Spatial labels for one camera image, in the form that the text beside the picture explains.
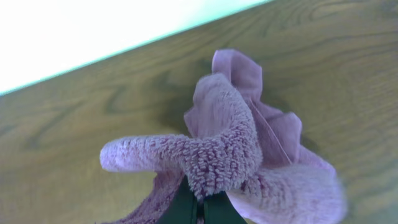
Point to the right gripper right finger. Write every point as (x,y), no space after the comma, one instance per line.
(218,209)

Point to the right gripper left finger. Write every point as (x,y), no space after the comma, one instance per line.
(183,207)

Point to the purple cloth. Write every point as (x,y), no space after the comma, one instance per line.
(238,145)

